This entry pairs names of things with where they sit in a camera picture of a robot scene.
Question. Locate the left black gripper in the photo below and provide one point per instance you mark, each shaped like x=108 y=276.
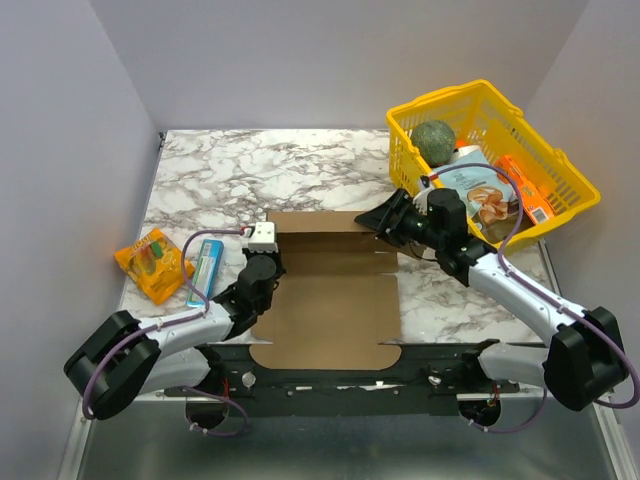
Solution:
x=274 y=256

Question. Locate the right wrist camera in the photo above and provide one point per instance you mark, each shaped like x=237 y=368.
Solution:
x=425 y=186

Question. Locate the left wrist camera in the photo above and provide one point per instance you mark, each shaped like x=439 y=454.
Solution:
x=260 y=237

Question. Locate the white orange bottle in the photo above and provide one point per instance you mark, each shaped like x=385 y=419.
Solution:
x=462 y=149

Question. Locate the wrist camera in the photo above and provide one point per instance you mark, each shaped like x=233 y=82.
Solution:
x=260 y=237
x=425 y=186

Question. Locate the orange snack box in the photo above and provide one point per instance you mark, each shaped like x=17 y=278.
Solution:
x=535 y=205

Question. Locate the yellow plastic basket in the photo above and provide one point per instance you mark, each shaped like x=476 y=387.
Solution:
x=481 y=115

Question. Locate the green round melon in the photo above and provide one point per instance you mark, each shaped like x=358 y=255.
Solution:
x=436 y=142

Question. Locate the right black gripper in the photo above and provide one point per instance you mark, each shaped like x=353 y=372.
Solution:
x=395 y=220

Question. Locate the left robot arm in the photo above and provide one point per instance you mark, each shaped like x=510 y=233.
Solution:
x=175 y=340

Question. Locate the orange candy bag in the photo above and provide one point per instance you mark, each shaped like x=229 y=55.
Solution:
x=154 y=264

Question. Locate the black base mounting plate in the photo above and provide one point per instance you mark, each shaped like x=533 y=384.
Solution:
x=427 y=379

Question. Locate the light blue snack pouch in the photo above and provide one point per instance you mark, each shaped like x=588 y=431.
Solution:
x=490 y=200

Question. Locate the brown cardboard box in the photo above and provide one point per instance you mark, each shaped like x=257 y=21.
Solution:
x=337 y=305

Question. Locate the blue toothpaste box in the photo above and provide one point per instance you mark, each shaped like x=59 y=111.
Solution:
x=208 y=262

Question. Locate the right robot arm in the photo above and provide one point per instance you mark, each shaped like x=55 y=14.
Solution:
x=581 y=357

